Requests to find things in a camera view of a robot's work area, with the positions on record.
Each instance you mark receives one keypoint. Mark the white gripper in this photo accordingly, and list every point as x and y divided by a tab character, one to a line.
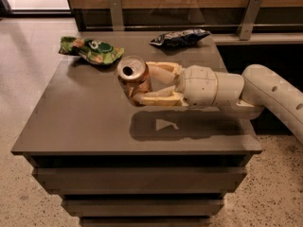
199	84

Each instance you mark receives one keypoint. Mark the orange soda can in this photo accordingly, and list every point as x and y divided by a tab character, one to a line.
134	77

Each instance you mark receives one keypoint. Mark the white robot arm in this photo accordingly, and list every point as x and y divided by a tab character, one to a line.
246	95

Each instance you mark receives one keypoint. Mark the dark blue chip bag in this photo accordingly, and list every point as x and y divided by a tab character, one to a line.
180	38

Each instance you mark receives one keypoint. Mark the green chip bag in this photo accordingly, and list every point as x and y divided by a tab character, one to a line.
94	51

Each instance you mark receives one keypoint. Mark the grey drawer cabinet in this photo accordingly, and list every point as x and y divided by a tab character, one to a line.
84	120

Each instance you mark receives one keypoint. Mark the top grey drawer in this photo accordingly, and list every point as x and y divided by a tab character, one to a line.
140	180

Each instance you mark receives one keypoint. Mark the grey drawer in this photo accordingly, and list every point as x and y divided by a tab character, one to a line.
140	180
143	208

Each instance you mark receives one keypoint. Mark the grey side shelf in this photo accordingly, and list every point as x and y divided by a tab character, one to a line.
259	38

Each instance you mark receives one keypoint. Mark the middle grey drawer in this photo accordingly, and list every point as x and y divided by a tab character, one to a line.
143	208

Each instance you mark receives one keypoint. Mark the right metal bracket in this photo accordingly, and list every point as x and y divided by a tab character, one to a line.
249	17

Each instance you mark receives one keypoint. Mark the metal bracket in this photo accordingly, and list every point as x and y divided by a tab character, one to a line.
116	15
249	17

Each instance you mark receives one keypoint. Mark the left metal bracket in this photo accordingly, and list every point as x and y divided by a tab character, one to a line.
116	15

